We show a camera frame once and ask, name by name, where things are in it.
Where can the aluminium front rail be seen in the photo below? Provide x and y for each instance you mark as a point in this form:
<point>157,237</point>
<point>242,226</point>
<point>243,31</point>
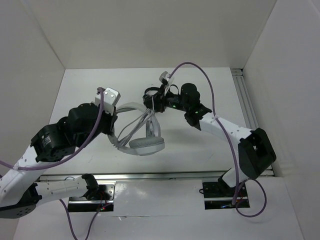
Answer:
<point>158,175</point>

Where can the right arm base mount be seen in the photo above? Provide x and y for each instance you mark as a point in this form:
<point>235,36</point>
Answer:
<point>217,198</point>

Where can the aluminium rail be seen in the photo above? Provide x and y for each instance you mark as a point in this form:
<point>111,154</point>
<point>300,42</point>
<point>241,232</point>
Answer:
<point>158,175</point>
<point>252,120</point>

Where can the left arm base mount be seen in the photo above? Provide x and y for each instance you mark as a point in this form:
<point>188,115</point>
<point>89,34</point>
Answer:
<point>102,201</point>

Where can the black headphones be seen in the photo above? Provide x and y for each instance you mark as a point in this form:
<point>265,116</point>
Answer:
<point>147,97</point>

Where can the white grey headphones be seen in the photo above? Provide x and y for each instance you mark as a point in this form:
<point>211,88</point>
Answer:
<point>144,146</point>

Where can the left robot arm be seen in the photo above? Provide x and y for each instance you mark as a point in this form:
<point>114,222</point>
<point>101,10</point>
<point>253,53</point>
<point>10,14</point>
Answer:
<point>20,191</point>

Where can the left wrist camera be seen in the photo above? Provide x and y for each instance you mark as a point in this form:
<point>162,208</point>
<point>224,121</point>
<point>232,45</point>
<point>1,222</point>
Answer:
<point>110,99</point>

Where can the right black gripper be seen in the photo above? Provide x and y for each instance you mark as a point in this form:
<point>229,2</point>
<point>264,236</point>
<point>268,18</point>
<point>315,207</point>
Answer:
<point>163,101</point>

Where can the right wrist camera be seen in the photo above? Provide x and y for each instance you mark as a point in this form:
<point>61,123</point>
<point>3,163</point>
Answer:
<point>166,79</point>

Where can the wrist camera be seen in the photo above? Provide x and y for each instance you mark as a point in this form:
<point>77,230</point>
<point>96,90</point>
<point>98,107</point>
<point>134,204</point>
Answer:
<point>166,79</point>
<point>110,99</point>

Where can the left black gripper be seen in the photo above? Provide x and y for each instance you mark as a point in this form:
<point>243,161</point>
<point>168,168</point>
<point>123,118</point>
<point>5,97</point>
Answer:
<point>110,118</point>

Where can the aluminium right side rail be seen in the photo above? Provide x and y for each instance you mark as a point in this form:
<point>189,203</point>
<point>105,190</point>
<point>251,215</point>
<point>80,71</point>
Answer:
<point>252,120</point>

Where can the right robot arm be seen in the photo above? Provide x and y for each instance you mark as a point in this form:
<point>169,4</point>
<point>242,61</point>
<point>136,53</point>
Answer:
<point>203,119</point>

